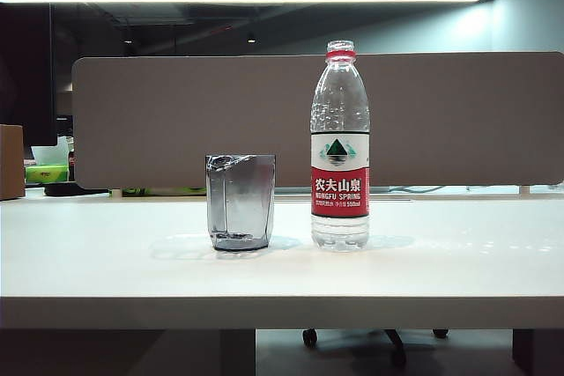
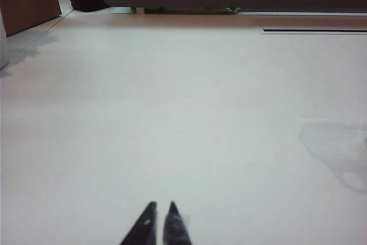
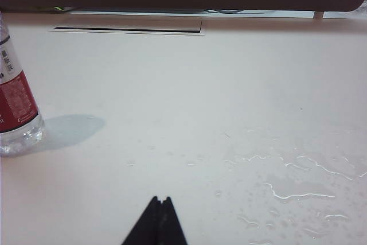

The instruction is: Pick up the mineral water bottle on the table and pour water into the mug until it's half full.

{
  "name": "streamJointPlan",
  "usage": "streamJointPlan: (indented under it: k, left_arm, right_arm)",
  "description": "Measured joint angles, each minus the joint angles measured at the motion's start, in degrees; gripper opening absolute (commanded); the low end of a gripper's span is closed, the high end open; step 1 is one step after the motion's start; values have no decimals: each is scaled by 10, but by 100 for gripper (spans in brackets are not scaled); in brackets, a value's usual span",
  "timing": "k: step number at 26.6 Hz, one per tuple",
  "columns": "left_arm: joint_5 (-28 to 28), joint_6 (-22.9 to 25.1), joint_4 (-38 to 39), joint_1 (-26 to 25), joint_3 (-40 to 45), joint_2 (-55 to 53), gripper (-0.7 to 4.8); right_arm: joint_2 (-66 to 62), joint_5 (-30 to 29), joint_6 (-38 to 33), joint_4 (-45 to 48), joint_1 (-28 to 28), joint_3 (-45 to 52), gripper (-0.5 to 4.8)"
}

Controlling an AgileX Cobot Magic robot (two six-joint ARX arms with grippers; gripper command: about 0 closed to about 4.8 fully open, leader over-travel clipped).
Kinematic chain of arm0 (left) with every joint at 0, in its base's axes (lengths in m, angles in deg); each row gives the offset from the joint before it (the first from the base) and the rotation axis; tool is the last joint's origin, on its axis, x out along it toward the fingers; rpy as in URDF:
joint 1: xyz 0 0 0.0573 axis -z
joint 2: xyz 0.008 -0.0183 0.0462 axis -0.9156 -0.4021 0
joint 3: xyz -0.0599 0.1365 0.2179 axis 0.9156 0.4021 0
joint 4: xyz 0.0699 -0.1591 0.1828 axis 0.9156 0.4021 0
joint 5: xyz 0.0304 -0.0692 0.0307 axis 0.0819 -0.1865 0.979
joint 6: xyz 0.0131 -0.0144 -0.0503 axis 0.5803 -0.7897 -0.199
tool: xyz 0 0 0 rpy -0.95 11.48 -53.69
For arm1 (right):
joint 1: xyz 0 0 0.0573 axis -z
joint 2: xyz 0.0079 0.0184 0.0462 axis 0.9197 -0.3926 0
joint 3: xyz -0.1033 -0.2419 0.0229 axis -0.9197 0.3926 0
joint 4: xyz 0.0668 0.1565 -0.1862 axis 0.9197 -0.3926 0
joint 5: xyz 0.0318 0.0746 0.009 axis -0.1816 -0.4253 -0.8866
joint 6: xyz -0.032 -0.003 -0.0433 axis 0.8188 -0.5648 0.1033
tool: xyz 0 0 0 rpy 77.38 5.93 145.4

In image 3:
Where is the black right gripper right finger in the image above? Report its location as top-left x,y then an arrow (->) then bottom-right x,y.
156,196 -> 189,245

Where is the dark cable behind desk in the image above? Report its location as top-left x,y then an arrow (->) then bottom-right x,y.
205,9 -> 269,14

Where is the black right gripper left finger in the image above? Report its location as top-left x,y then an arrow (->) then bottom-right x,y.
122,196 -> 161,245

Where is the table cable slot cover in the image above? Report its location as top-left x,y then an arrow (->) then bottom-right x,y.
48,19 -> 206,37

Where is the clear red-label water bottle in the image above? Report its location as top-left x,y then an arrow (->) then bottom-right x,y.
0,17 -> 46,158

